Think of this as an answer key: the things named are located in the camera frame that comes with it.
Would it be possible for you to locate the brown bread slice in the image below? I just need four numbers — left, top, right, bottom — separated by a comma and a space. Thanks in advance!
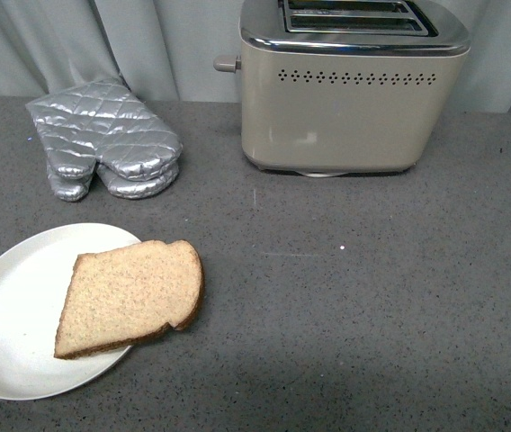
54, 240, 204, 360

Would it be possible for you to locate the white round plate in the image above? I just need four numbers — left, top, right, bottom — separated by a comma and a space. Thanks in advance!
0, 223, 139, 401

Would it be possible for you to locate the beige two-slot toaster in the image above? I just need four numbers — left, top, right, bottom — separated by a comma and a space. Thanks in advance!
214, 1, 471, 176

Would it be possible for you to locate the upper silver quilted oven mitt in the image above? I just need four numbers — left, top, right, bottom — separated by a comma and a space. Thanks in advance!
26, 78, 183, 181

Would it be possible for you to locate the silver quilted oven mitt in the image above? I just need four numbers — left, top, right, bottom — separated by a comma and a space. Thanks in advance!
47, 162, 179, 202
26, 78, 183, 181

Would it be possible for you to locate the lower silver quilted oven mitt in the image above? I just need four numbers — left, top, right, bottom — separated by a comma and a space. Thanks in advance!
47, 162, 179, 202

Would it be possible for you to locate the grey curtain backdrop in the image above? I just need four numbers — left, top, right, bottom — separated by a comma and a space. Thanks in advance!
0, 1, 511, 113

